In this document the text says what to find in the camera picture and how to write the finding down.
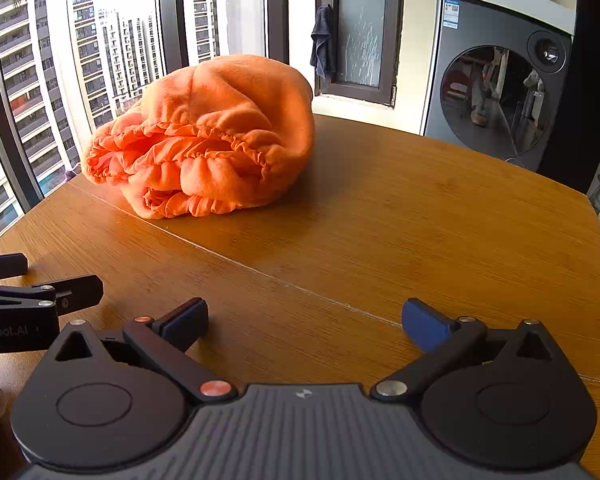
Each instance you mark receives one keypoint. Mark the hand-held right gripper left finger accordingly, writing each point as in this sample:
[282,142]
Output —
[185,321]

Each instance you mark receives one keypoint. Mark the grey front-load washing machine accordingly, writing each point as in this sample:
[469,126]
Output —
[480,25]

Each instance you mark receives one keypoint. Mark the high-rise apartment buildings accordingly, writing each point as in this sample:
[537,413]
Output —
[85,35]

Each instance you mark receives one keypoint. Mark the frosted glass door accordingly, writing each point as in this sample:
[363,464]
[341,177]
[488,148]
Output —
[365,35]

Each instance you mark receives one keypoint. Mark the dark hanging cloth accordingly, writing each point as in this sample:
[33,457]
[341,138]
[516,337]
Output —
[324,45]

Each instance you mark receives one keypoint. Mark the orange pumpkin costume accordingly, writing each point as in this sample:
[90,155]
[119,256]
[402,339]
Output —
[240,110]

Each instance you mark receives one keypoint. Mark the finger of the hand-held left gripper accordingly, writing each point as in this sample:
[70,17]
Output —
[5,266]
[80,290]

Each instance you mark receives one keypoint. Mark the dark window frame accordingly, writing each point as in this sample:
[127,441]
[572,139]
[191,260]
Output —
[172,10]

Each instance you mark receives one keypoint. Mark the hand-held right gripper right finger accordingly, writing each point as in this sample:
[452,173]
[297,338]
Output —
[425,325]

